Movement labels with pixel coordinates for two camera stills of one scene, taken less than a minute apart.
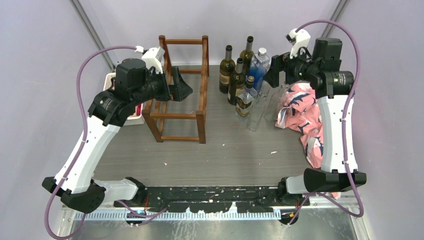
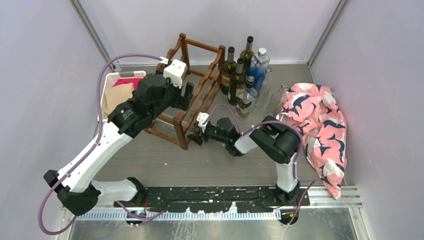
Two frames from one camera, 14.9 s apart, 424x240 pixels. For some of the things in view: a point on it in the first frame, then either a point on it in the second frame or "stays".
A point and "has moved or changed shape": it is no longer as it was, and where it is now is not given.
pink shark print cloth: x=299 y=110 stays
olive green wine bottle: x=246 y=55 stays
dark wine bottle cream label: x=236 y=83 stays
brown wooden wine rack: x=187 y=61 has moved or changed shape
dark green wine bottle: x=227 y=66 stays
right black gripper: x=277 y=65 → x=198 y=138
